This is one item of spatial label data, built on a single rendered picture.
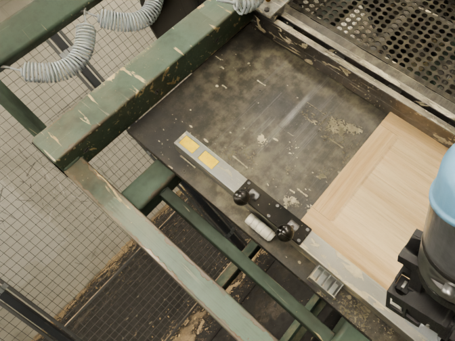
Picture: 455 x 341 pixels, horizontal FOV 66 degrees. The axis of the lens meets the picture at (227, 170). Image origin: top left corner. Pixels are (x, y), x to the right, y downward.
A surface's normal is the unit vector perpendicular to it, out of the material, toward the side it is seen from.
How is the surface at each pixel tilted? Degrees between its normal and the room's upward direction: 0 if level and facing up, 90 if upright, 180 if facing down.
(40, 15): 90
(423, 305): 28
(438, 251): 80
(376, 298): 51
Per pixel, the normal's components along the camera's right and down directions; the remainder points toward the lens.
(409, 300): -0.29, -0.61
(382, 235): -0.01, -0.40
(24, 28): 0.47, 0.07
